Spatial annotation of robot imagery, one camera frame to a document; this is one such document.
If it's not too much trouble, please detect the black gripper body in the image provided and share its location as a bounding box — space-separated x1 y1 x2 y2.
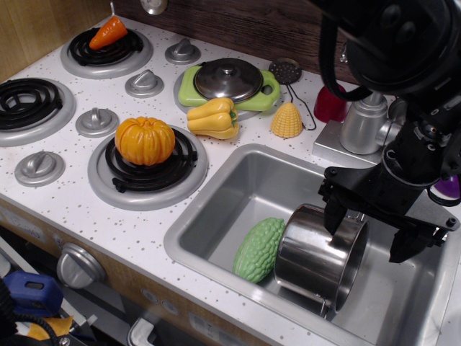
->
319 122 460 247

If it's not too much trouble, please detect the stainless steel pot lid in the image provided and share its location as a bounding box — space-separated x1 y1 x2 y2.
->
194 58 263 103

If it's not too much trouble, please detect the silver stove knob back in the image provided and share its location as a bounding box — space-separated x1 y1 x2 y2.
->
165 38 201 65

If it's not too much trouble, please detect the green bitter melon toy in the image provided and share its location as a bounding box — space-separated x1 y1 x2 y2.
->
232 217 285 283

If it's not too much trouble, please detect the purple toy object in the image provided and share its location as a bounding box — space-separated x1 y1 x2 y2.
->
434 175 460 199

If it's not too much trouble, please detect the silver wall knob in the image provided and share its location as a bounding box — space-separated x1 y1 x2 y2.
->
140 0 168 15

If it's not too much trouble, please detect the blue clamp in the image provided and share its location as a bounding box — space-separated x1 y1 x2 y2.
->
4 271 63 317

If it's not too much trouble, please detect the back left black burner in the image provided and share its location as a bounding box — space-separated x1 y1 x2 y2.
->
61 27 153 79

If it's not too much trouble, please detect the silver stove knob left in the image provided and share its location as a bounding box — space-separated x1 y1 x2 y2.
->
76 107 120 138

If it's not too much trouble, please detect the silver oven door handle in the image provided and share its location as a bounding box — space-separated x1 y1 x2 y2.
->
127 318 155 346

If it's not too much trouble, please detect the grey metal sink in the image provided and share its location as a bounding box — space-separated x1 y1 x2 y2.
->
164 144 460 345

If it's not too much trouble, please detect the silver oven dial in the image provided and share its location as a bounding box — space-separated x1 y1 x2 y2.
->
56 243 106 289

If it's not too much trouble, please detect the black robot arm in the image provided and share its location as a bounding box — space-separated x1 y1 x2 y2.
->
315 1 460 263

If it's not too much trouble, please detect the silver stove knob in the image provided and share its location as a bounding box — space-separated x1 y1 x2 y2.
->
125 69 164 98
76 107 120 138
14 151 66 187
165 38 201 65

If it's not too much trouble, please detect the metal strainer spoon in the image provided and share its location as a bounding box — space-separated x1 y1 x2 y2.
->
269 58 317 131

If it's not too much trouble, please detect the orange toy pumpkin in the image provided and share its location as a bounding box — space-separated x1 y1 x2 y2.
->
115 117 176 166

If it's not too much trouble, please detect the black burner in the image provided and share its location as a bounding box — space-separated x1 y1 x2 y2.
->
88 126 208 211
61 27 153 79
1 78 76 147

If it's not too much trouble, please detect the front black burner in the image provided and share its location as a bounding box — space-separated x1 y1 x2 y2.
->
88 126 208 211

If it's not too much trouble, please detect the orange toy carrot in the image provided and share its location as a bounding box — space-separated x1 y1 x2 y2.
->
89 16 128 50

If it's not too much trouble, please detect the silver stove knob middle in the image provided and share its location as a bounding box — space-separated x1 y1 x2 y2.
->
125 69 164 98

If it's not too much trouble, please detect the silver stove knob front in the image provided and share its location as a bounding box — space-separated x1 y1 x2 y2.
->
14 151 66 187

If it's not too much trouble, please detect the red toy cup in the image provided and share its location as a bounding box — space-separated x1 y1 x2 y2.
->
314 86 348 123

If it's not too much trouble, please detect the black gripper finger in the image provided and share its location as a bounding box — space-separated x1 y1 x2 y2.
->
389 229 431 263
323 192 347 236

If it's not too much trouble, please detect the yellow toy bell pepper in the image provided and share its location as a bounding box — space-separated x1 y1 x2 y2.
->
187 97 239 140

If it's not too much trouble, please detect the yellow toy corn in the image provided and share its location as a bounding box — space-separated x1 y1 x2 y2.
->
270 102 303 138

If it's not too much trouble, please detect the silver toy faucet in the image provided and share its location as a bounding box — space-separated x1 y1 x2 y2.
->
313 92 408 168

